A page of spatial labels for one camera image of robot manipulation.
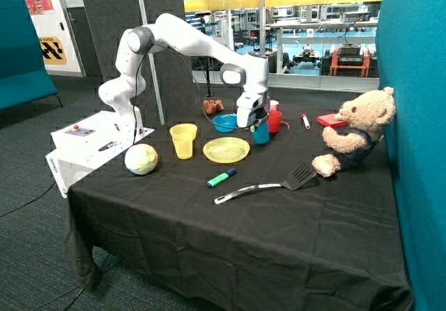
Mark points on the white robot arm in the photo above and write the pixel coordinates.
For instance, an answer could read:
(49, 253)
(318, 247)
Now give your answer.
(248, 71)

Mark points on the toy lizard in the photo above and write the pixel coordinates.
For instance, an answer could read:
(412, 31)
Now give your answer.
(286, 124)

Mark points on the green highlighter marker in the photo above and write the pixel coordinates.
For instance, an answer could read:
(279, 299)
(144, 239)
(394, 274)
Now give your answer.
(221, 177)

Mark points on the red white marker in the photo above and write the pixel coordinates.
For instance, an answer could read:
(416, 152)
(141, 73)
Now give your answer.
(306, 121)

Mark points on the black pen on base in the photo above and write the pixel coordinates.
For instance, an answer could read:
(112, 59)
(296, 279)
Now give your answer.
(108, 146)

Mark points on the pink white mug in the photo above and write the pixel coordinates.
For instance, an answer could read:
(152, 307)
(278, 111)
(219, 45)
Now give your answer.
(274, 105)

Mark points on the yellow black warning sign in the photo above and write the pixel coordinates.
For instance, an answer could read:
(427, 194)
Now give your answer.
(53, 51)

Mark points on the blue plastic cup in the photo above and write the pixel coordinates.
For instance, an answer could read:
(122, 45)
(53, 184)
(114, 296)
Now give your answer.
(261, 135)

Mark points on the teal partition wall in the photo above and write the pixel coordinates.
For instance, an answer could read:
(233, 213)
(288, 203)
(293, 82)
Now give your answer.
(411, 59)

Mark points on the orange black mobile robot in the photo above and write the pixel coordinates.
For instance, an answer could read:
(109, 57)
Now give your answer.
(350, 60)

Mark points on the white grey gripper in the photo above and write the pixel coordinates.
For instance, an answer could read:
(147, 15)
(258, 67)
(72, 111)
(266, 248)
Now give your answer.
(252, 108)

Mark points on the yellow plastic plate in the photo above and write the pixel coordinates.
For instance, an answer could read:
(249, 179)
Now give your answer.
(226, 150)

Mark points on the black stand pole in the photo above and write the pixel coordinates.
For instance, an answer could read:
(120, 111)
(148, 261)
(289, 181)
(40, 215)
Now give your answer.
(205, 64)

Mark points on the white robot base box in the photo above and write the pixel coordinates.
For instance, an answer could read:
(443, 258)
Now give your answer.
(76, 154)

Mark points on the teal sofa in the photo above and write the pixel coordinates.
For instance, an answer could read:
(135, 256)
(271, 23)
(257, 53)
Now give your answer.
(23, 75)

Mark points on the beige teddy bear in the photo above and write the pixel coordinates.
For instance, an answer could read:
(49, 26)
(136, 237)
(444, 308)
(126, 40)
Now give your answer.
(366, 117)

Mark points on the yellow plastic cup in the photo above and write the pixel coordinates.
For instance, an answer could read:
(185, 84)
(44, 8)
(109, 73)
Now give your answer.
(183, 147)

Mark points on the brown plush toy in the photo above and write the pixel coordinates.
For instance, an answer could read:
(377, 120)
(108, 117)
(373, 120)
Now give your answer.
(212, 106)

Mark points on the pastel plush ball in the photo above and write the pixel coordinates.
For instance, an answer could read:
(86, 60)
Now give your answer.
(141, 159)

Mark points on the blue plastic bowl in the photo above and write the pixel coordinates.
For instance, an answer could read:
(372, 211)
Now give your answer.
(225, 123)

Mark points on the red plastic cup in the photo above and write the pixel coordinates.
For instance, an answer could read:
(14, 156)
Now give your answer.
(274, 121)

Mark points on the black tablecloth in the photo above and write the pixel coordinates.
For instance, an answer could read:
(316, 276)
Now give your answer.
(334, 244)

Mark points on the red flat box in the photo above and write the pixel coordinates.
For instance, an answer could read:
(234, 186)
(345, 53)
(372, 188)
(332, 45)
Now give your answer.
(330, 121)

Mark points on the black metal spatula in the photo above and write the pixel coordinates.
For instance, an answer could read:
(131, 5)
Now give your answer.
(303, 173)

